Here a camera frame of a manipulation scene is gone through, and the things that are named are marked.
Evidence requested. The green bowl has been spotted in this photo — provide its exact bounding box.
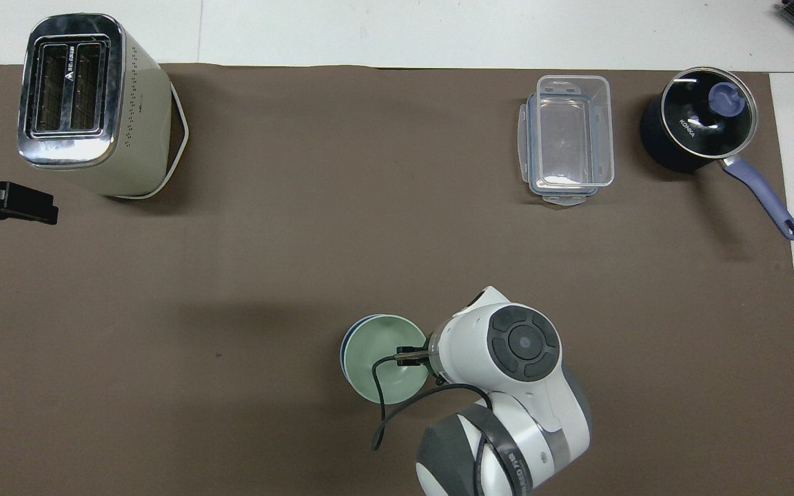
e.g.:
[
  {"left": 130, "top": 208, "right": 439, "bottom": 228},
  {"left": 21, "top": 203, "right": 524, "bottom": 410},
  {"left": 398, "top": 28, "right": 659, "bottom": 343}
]
[{"left": 343, "top": 315, "right": 434, "bottom": 404}]

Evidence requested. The blue bowl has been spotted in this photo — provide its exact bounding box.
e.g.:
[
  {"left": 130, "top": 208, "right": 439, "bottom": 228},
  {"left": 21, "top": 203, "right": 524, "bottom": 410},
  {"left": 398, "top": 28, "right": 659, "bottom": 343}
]
[{"left": 339, "top": 316, "right": 374, "bottom": 395}]

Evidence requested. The clear plastic container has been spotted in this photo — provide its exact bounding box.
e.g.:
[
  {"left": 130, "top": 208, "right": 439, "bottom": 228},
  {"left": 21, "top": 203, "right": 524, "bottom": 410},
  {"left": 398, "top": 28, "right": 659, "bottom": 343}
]
[{"left": 529, "top": 75, "right": 615, "bottom": 192}]

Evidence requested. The cream and chrome toaster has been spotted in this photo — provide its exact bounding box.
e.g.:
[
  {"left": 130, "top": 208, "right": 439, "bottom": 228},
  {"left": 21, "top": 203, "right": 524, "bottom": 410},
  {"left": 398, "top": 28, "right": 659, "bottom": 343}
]
[{"left": 17, "top": 13, "right": 190, "bottom": 200}]

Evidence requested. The glass pot lid purple knob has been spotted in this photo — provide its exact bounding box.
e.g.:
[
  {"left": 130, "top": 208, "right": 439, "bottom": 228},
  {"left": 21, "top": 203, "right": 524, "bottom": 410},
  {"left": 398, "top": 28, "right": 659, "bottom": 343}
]
[{"left": 661, "top": 67, "right": 760, "bottom": 160}]

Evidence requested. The black stand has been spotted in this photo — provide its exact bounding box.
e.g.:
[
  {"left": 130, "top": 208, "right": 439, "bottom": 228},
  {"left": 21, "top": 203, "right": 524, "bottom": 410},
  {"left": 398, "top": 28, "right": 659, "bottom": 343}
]
[{"left": 0, "top": 169, "right": 59, "bottom": 226}]

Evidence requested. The black cable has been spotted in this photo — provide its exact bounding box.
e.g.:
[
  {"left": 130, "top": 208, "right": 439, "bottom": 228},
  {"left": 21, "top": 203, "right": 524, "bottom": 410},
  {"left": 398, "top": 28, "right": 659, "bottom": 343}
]
[{"left": 371, "top": 347, "right": 502, "bottom": 496}]

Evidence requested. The dark blue saucepan purple handle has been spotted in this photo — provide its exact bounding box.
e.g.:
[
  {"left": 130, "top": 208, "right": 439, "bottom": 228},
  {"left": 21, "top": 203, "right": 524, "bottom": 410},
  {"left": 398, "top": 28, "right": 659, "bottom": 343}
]
[{"left": 640, "top": 67, "right": 794, "bottom": 241}]

